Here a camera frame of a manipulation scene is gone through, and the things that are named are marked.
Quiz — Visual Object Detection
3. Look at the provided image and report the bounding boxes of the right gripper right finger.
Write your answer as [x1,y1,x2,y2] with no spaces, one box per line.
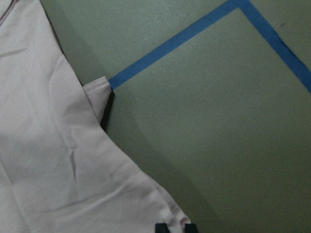
[184,223,198,233]

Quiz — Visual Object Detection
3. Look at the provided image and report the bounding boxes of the pink Snoopy t-shirt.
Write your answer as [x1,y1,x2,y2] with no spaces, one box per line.
[0,0,189,233]

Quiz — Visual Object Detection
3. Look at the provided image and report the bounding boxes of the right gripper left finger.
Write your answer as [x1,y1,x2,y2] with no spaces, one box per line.
[155,223,170,233]

